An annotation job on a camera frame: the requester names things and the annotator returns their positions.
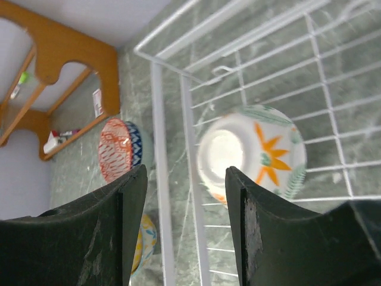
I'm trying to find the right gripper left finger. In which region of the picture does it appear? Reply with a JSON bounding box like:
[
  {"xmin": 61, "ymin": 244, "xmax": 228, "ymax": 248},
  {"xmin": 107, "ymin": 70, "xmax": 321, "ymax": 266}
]
[{"xmin": 1, "ymin": 165, "xmax": 148, "ymax": 285}]

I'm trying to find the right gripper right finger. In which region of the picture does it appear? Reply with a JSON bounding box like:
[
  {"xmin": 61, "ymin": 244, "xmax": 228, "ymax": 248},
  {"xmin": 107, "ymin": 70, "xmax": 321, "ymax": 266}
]
[{"xmin": 225, "ymin": 167, "xmax": 380, "ymax": 285}]

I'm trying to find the wooden shelf rack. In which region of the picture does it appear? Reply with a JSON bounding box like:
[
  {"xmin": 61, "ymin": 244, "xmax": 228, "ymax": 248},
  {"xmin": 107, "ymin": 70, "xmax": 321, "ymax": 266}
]
[{"xmin": 1, "ymin": 1, "xmax": 120, "ymax": 161}]

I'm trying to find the blue yellow patterned bowl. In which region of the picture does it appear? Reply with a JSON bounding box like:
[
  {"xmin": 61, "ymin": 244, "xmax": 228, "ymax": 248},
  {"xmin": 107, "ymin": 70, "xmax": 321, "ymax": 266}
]
[{"xmin": 131, "ymin": 214, "xmax": 158, "ymax": 276}]

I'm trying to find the red patterned bowl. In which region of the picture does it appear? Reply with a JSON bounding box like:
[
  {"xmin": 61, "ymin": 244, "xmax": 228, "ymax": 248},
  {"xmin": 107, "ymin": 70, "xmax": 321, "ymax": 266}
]
[{"xmin": 98, "ymin": 118, "xmax": 154, "ymax": 183}]

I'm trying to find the pink white pen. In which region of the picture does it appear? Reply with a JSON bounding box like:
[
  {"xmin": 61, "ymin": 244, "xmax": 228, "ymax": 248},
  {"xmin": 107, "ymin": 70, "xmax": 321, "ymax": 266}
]
[{"xmin": 60, "ymin": 129, "xmax": 80, "ymax": 138}]

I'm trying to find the small red white box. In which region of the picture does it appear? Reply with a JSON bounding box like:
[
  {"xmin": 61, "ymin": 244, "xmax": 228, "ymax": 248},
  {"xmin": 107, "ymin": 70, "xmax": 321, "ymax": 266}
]
[{"xmin": 92, "ymin": 88, "xmax": 103, "ymax": 118}]

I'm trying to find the green white pen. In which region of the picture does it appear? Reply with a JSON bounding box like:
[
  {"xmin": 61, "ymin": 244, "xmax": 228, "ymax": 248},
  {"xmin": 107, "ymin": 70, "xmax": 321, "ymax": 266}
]
[{"xmin": 10, "ymin": 71, "xmax": 29, "ymax": 100}]

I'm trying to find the white wire dish rack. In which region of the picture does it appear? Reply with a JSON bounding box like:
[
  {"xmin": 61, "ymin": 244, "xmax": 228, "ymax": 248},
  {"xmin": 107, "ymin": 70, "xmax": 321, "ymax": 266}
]
[{"xmin": 134, "ymin": 1, "xmax": 380, "ymax": 285}]

